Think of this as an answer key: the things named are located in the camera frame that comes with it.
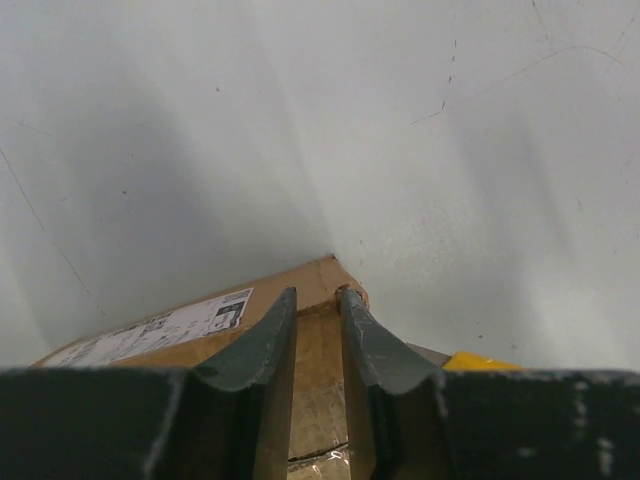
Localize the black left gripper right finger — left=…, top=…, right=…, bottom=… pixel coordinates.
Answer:
left=340, top=289, right=639, bottom=479

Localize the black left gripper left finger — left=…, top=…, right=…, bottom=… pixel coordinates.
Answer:
left=1, top=287, right=297, bottom=479

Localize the yellow utility knife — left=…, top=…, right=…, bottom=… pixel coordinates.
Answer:
left=442, top=351, right=523, bottom=371

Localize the brown cardboard express box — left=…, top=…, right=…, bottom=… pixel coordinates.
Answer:
left=41, top=257, right=360, bottom=479

